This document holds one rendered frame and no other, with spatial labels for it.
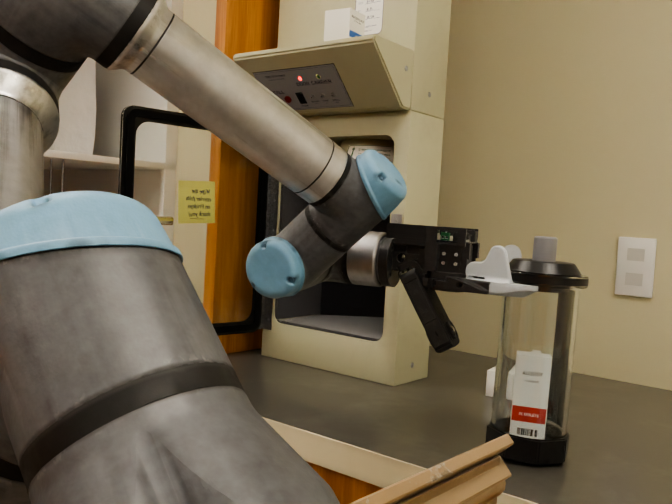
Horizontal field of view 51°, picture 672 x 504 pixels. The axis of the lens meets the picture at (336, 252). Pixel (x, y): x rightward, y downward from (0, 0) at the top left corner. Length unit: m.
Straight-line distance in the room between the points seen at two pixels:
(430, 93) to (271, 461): 0.99
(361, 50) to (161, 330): 0.86
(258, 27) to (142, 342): 1.17
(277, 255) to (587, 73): 0.90
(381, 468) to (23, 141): 0.54
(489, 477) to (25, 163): 0.46
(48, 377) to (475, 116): 1.38
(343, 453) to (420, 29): 0.71
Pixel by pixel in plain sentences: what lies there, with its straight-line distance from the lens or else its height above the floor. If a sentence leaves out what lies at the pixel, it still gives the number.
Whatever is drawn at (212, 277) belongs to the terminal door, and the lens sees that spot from 1.31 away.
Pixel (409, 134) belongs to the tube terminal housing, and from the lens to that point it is 1.20.
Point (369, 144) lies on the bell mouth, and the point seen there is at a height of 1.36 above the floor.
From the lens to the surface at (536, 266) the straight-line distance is 0.86.
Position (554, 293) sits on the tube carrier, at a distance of 0.86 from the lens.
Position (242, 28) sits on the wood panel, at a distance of 1.44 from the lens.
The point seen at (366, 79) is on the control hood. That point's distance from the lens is 1.18.
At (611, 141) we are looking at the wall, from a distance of 1.51.
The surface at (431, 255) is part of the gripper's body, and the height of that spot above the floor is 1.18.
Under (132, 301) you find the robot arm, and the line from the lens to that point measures 0.36.
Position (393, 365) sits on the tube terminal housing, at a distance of 1.22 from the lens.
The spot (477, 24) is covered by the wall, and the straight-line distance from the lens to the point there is 1.68.
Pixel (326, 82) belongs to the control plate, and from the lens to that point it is 1.23.
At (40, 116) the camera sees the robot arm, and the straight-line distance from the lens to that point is 0.73.
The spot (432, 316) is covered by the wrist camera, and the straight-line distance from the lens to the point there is 0.91.
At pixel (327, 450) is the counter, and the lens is 0.94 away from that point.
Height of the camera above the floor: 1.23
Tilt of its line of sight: 3 degrees down
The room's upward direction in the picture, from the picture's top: 3 degrees clockwise
